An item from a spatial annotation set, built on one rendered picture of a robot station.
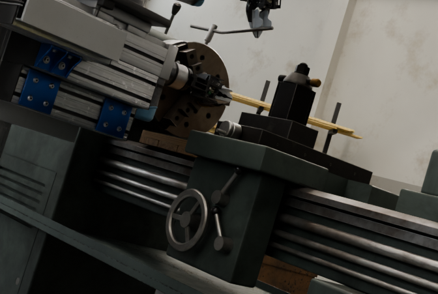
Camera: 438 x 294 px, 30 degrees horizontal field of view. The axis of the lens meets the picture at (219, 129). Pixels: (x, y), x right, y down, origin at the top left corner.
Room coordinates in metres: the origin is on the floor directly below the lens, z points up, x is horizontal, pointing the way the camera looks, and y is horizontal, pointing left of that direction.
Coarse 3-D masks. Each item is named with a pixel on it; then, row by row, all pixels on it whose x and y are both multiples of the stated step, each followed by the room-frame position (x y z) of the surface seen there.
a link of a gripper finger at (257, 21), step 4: (252, 12) 2.58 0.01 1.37; (256, 12) 2.58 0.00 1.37; (252, 16) 2.59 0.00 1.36; (256, 16) 2.58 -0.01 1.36; (252, 20) 2.59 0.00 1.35; (256, 20) 2.58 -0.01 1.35; (260, 20) 2.57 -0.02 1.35; (252, 24) 2.59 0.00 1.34; (256, 24) 2.58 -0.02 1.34; (260, 24) 2.57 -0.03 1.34; (252, 32) 2.60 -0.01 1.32; (256, 32) 2.61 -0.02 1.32; (256, 36) 2.61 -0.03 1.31
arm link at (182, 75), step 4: (180, 64) 2.38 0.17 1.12; (180, 68) 2.35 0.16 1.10; (184, 68) 2.36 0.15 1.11; (180, 72) 2.34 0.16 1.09; (184, 72) 2.36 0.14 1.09; (188, 72) 2.38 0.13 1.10; (180, 76) 2.35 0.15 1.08; (184, 76) 2.36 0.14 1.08; (188, 76) 2.37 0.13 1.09; (176, 80) 2.35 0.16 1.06; (180, 80) 2.35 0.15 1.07; (184, 80) 2.36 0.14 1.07; (172, 84) 2.35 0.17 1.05; (176, 84) 2.36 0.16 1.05; (180, 84) 2.36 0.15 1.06; (184, 84) 2.37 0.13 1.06; (176, 88) 2.38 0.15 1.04; (180, 88) 2.38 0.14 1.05
